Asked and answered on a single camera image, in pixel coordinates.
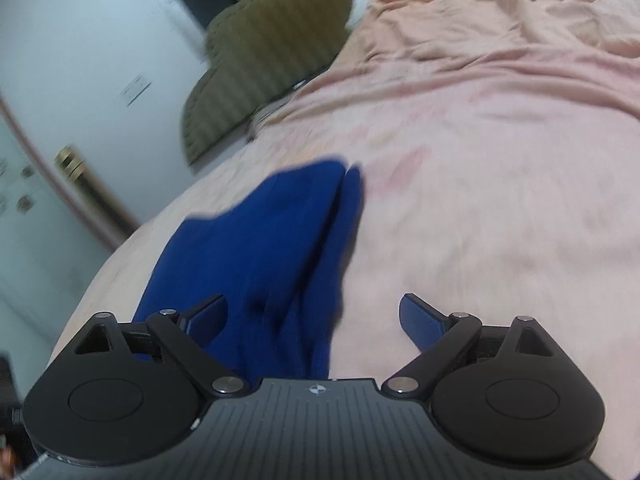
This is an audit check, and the gold tower air conditioner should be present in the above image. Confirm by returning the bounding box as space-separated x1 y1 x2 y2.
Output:
54 145 141 251

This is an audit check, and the flower decal wardrobe door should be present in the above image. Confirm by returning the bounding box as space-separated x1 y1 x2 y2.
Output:
0 95 126 356

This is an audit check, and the grey brown pillow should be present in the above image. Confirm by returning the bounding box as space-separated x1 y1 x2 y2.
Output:
252 100 292 133

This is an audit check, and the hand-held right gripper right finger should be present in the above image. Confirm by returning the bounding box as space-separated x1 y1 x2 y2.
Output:
382 292 558 401

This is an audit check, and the pink bed sheet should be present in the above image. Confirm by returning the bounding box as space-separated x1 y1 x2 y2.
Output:
47 0 640 480

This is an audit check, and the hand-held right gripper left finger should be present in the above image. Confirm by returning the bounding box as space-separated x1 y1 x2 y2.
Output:
72 292 248 401

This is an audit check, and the olive padded headboard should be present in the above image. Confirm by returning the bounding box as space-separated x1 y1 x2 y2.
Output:
180 0 461 166

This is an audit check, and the blue sweater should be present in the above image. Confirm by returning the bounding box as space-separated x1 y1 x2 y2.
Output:
131 159 365 381

